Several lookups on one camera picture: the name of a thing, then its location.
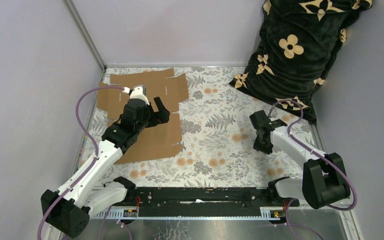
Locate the aluminium corner post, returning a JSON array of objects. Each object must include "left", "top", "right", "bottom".
[{"left": 62, "top": 0, "right": 107, "bottom": 72}]

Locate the aluminium frame rail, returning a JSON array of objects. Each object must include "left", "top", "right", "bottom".
[{"left": 56, "top": 186, "right": 354, "bottom": 220}]

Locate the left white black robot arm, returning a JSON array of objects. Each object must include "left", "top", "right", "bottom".
[{"left": 36, "top": 97, "right": 170, "bottom": 239}]

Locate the brown cardboard box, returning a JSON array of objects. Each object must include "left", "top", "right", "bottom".
[{"left": 96, "top": 68, "right": 189, "bottom": 164}]

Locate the black floral blanket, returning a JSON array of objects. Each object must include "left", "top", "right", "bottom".
[{"left": 230, "top": 0, "right": 373, "bottom": 124}]

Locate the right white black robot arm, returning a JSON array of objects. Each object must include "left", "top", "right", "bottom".
[{"left": 249, "top": 110, "right": 352, "bottom": 209}]

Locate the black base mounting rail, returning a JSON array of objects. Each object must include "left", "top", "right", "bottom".
[{"left": 114, "top": 187, "right": 291, "bottom": 220}]

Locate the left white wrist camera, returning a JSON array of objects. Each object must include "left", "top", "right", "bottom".
[{"left": 129, "top": 84, "right": 150, "bottom": 106}]

